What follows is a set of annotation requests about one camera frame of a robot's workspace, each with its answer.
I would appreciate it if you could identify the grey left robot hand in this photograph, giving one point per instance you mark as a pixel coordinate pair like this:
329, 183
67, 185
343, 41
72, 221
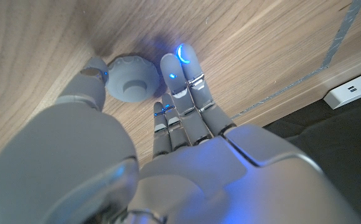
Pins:
199, 174

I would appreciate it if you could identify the black backdrop curtain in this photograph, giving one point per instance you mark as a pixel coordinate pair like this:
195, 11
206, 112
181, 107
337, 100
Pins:
339, 140

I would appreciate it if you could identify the white power strip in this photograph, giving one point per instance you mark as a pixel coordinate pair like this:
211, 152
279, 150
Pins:
351, 90

